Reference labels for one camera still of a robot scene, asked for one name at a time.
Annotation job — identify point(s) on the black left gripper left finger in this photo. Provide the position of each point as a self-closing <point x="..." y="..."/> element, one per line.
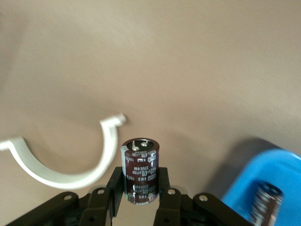
<point x="94" y="207"/>

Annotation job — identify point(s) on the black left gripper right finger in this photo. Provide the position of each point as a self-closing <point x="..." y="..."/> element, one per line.
<point x="183" y="209"/>

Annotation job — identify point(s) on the short dark capacitor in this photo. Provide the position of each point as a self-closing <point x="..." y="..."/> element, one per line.
<point x="141" y="169"/>

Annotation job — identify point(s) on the long brown capacitor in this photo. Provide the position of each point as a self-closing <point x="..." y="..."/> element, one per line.
<point x="265" y="204"/>

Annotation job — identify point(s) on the white curved plastic clamp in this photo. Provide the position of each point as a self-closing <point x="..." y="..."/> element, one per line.
<point x="58" y="181"/>

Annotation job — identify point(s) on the blue plastic tray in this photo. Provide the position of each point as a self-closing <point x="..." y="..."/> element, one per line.
<point x="282" y="169"/>

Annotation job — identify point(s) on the brown table mat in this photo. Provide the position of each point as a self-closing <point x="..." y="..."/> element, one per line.
<point x="164" y="70"/>

